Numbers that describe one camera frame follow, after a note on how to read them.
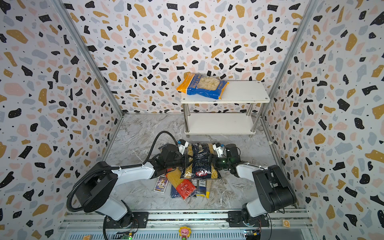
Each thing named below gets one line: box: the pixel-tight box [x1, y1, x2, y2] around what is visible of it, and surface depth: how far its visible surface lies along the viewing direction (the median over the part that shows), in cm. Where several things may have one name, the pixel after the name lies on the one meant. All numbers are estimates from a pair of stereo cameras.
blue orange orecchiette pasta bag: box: [176, 72, 229, 100], surface depth 84 cm
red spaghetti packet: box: [166, 167, 197, 200], surface depth 80 cm
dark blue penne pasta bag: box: [192, 143, 212, 179], surface depth 84 cm
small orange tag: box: [282, 219, 291, 228], surface depth 74 cm
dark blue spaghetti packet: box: [170, 184, 181, 199], surface depth 81 cm
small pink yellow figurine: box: [178, 226, 192, 240], surface depth 69 cm
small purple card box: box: [153, 175, 169, 194], surface depth 85 cm
